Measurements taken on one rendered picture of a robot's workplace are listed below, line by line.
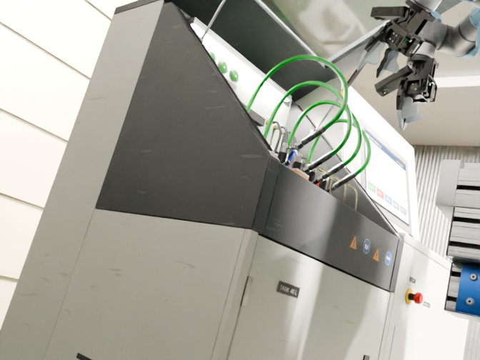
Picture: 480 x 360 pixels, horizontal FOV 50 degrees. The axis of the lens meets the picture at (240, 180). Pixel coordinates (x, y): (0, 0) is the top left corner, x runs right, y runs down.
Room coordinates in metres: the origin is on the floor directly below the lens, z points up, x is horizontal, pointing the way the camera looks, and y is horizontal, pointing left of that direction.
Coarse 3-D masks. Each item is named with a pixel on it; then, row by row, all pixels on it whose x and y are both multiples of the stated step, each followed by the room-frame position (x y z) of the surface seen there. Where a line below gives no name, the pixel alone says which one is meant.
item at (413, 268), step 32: (320, 96) 1.84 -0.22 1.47; (352, 96) 1.83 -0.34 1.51; (352, 128) 1.80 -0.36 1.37; (384, 128) 2.04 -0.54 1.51; (416, 224) 2.20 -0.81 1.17; (416, 256) 1.61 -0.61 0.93; (416, 288) 1.64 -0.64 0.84; (416, 320) 1.67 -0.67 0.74; (448, 320) 1.87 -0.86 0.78; (384, 352) 1.54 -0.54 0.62; (416, 352) 1.70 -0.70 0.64; (448, 352) 1.90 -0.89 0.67
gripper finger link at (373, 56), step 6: (378, 42) 1.18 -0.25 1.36; (372, 48) 1.19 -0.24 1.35; (378, 48) 1.19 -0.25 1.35; (366, 54) 1.20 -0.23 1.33; (372, 54) 1.20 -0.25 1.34; (378, 54) 1.18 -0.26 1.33; (360, 60) 1.22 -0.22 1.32; (366, 60) 1.21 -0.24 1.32; (372, 60) 1.19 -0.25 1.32; (378, 60) 1.18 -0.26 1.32; (360, 66) 1.23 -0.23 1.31
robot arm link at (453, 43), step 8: (448, 32) 1.30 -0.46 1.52; (456, 32) 1.27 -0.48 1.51; (448, 40) 1.30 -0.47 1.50; (456, 40) 1.28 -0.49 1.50; (464, 40) 1.26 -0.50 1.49; (440, 48) 1.33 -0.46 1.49; (448, 48) 1.32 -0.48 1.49; (456, 48) 1.31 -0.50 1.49; (464, 48) 1.30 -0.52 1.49; (472, 48) 1.31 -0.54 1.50; (456, 56) 1.36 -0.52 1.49; (464, 56) 1.34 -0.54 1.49; (472, 56) 1.33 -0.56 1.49
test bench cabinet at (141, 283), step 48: (96, 240) 1.38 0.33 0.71; (144, 240) 1.25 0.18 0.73; (192, 240) 1.14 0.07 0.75; (240, 240) 1.04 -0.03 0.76; (96, 288) 1.34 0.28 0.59; (144, 288) 1.21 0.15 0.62; (192, 288) 1.11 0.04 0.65; (240, 288) 1.03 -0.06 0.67; (96, 336) 1.30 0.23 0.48; (144, 336) 1.18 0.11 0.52; (192, 336) 1.08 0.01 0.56; (384, 336) 1.52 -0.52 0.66
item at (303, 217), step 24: (288, 168) 1.08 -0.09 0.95; (288, 192) 1.09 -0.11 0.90; (312, 192) 1.15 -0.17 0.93; (288, 216) 1.10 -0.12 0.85; (312, 216) 1.17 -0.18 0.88; (336, 216) 1.24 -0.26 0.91; (360, 216) 1.32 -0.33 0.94; (288, 240) 1.12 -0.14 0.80; (312, 240) 1.18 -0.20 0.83; (336, 240) 1.26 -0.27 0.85; (360, 240) 1.34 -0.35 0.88; (384, 240) 1.44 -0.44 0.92; (336, 264) 1.28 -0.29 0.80; (360, 264) 1.36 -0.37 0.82; (384, 264) 1.46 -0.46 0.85; (384, 288) 1.48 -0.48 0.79
